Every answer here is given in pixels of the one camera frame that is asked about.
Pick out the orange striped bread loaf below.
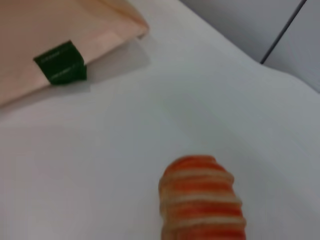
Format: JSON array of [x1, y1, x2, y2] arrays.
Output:
[[158, 155, 248, 240]]

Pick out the beige tote bag green handles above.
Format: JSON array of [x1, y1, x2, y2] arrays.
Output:
[[0, 0, 150, 108]]

